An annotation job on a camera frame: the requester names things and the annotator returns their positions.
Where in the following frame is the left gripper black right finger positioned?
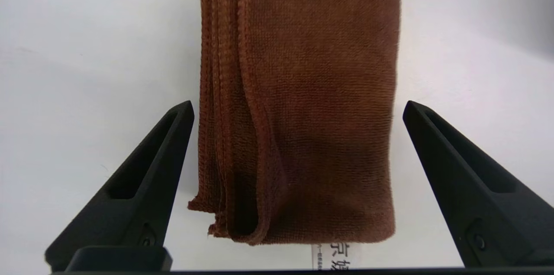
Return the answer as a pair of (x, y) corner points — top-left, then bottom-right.
(403, 101), (554, 267)

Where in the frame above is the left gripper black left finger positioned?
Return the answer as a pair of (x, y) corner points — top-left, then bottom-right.
(45, 101), (195, 272)

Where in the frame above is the brown towel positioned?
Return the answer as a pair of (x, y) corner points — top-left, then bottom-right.
(188, 0), (402, 269)

